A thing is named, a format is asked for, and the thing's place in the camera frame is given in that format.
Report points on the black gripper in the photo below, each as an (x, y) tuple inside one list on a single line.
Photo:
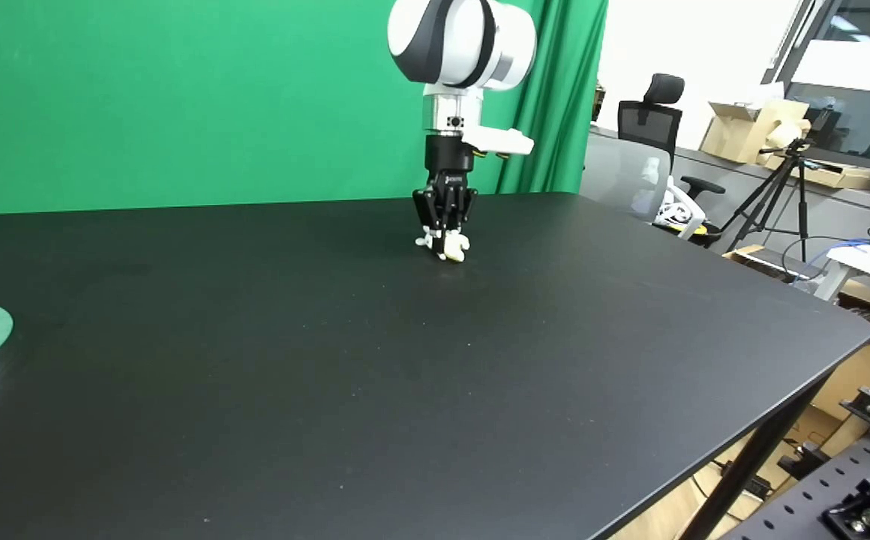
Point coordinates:
[(448, 165)]

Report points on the small white toy figure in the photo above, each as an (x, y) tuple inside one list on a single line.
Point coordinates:
[(452, 249)]

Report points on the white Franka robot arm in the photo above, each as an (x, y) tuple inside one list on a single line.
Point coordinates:
[(460, 47)]

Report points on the grey office chair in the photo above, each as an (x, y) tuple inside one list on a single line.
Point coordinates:
[(624, 168)]

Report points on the black mesh office chair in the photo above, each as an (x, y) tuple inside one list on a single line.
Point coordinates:
[(649, 116)]

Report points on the white patterned bag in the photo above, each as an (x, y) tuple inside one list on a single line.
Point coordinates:
[(676, 210)]

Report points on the green screen backdrop cloth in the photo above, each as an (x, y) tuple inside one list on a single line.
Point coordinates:
[(153, 101)]

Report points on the open cardboard box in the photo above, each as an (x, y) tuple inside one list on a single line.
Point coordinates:
[(752, 123)]

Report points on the black table leg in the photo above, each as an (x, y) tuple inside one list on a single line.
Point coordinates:
[(752, 461)]

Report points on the black perforated metal board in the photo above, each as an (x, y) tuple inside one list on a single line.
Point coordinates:
[(835, 490)]

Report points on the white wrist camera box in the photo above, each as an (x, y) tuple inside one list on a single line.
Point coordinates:
[(503, 141)]

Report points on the black camera tripod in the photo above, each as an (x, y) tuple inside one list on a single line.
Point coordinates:
[(782, 195)]

